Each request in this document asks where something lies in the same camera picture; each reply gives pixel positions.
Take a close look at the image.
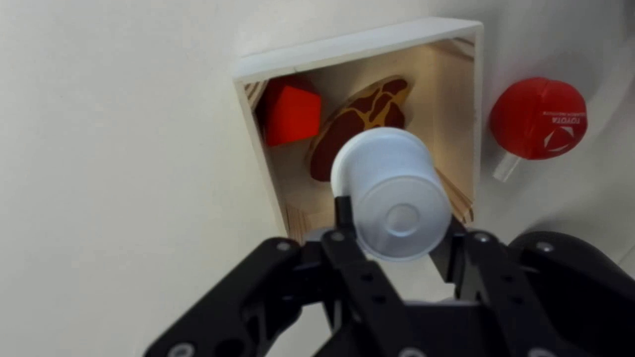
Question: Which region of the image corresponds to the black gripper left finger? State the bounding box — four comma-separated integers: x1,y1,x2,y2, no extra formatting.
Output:
142,195,414,357

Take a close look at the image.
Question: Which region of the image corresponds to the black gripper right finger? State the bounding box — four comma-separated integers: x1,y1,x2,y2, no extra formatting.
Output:
427,216,635,357

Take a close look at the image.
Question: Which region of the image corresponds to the white coffee capsule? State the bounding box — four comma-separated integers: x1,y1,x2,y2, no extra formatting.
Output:
328,125,453,262

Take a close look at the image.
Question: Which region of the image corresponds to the small white wooden crate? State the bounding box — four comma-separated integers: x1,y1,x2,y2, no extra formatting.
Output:
233,16,487,246

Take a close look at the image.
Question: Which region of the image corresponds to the red toy cube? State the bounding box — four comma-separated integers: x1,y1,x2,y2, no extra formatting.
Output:
261,81,326,149

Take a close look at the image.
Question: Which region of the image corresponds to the red round scoop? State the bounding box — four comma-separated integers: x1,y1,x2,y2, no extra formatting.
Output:
487,76,592,185

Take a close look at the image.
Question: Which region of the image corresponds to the wooden toy steak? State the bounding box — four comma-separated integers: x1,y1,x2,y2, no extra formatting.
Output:
308,76,414,185

